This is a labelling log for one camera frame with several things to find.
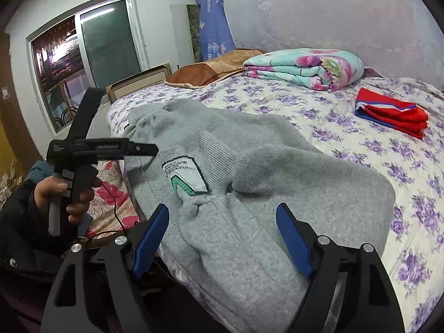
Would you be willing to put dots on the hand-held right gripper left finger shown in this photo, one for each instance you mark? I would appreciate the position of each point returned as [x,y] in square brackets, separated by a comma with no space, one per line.
[149,241]

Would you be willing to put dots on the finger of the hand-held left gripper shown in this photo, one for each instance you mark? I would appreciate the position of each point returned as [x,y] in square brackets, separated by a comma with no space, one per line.
[144,150]

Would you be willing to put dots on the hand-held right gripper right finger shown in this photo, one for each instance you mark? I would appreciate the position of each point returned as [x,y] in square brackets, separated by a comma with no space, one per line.
[293,242]

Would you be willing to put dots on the grey sweatshirt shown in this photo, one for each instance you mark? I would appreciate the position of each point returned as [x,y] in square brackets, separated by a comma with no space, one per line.
[270,187]

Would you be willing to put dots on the person's left forearm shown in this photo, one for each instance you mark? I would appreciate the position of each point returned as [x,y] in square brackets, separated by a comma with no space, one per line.
[20,236]

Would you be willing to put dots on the person's left hand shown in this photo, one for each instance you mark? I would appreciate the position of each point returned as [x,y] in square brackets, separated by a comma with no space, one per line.
[43,194]

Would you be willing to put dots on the pink floral sheet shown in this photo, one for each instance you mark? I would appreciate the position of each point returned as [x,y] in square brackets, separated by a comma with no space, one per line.
[107,180]

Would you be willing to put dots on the window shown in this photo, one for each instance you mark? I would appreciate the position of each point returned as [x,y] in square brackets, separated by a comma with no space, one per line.
[86,52]

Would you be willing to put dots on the brown pillow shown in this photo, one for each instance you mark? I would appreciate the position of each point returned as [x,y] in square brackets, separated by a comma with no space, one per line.
[211,67]

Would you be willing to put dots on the white panel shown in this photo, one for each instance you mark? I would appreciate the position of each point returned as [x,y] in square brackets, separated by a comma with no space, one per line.
[178,34]

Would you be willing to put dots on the green picture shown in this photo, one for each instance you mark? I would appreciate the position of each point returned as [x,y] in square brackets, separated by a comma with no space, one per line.
[194,34]

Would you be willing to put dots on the purple floral bed quilt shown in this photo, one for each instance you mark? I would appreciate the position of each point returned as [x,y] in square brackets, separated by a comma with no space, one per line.
[381,145]

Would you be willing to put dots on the blue printed bag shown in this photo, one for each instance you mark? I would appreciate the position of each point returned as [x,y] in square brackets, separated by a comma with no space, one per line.
[213,24]

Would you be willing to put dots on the red folded garment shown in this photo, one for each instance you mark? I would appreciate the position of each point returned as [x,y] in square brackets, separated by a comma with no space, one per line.
[392,114]

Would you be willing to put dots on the teal pink floral folded blanket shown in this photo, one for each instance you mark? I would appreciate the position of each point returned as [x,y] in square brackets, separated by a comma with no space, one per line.
[305,67]

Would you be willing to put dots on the white lace cover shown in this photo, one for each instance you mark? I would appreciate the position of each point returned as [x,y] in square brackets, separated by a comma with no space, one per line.
[329,10]

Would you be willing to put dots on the white wall switch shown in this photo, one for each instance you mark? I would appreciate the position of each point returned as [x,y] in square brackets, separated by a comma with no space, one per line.
[5,92]

